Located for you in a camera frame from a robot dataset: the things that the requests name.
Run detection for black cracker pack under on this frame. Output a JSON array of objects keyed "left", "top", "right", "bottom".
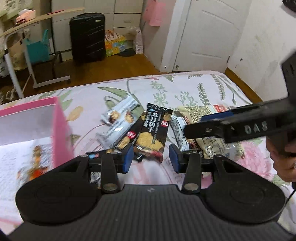
[{"left": 113, "top": 111, "right": 146, "bottom": 152}]

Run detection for silver snack bar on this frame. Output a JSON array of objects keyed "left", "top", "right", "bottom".
[
  {"left": 101, "top": 94, "right": 139, "bottom": 125},
  {"left": 170, "top": 115, "right": 199, "bottom": 152},
  {"left": 95, "top": 114, "right": 139, "bottom": 149}
]

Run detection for black cracker pack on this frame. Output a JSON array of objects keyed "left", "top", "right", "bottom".
[
  {"left": 134, "top": 103, "right": 173, "bottom": 163},
  {"left": 86, "top": 150, "right": 107, "bottom": 187}
]

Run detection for beige noodle snack bag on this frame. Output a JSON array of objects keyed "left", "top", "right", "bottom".
[{"left": 175, "top": 104, "right": 244, "bottom": 161}]

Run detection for silver snack bar top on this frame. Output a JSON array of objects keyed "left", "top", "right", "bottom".
[{"left": 101, "top": 94, "right": 139, "bottom": 125}]

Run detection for clear peanut bag red label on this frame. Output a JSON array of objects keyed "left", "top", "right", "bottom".
[{"left": 16, "top": 144, "right": 53, "bottom": 187}]

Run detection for person right hand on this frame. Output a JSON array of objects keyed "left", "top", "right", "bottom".
[{"left": 266, "top": 138, "right": 295, "bottom": 183}]

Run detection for floral bed sheet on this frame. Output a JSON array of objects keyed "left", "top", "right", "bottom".
[{"left": 1, "top": 71, "right": 295, "bottom": 233}]

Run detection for white door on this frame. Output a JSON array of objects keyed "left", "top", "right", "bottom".
[{"left": 173, "top": 0, "right": 251, "bottom": 72}]

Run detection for pink cardboard box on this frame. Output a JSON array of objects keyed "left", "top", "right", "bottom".
[{"left": 1, "top": 97, "right": 74, "bottom": 189}]

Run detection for colourful gift box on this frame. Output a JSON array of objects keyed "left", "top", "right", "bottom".
[{"left": 104, "top": 30, "right": 126, "bottom": 57}]

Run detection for pink paper bag hanging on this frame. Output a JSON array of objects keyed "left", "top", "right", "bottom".
[{"left": 143, "top": 0, "right": 166, "bottom": 27}]

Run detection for white wardrobe drawers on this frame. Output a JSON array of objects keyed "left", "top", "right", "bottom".
[{"left": 51, "top": 0, "right": 145, "bottom": 62}]

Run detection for black suitcase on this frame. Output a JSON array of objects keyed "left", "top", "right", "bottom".
[{"left": 69, "top": 13, "right": 106, "bottom": 65}]

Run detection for teal shopping bag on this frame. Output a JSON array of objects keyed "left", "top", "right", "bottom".
[{"left": 25, "top": 29, "right": 50, "bottom": 64}]

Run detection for wooden rolling desk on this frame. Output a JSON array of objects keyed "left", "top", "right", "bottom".
[{"left": 0, "top": 6, "right": 86, "bottom": 99}]

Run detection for pink tissue box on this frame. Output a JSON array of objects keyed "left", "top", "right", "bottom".
[{"left": 16, "top": 9, "right": 36, "bottom": 24}]

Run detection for white plastic bag by wall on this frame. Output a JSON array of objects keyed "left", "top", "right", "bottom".
[{"left": 132, "top": 27, "right": 144, "bottom": 54}]

